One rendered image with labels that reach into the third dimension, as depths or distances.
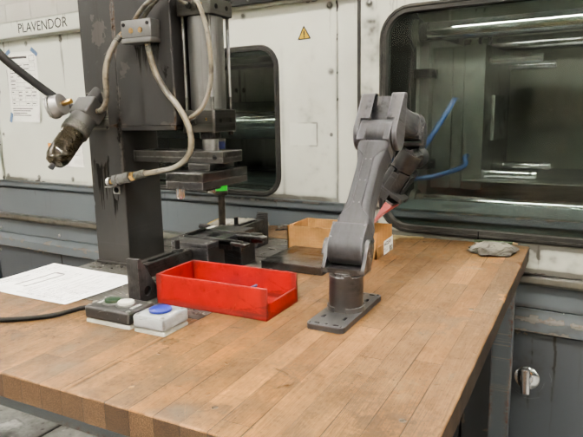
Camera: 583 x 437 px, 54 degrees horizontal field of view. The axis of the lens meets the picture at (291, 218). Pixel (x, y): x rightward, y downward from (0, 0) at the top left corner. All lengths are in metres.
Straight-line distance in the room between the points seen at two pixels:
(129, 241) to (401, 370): 0.83
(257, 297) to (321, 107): 0.98
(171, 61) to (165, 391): 0.76
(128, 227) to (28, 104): 1.54
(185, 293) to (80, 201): 1.59
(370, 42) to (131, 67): 0.72
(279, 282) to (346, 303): 0.16
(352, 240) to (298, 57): 1.02
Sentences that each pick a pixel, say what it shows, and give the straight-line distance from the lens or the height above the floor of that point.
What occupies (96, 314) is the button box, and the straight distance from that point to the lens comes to 1.09.
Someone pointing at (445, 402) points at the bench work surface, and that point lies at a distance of 0.79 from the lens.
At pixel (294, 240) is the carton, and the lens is 1.52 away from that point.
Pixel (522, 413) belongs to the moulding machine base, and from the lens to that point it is 1.87.
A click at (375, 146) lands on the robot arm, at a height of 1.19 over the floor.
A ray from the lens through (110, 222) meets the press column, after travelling 1.49.
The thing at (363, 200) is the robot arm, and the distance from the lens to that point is 1.07.
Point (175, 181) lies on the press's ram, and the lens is 1.28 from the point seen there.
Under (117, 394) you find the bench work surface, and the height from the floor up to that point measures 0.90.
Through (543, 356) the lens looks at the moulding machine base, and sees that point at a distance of 1.78.
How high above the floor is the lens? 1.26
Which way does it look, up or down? 10 degrees down
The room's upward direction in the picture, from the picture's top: 1 degrees counter-clockwise
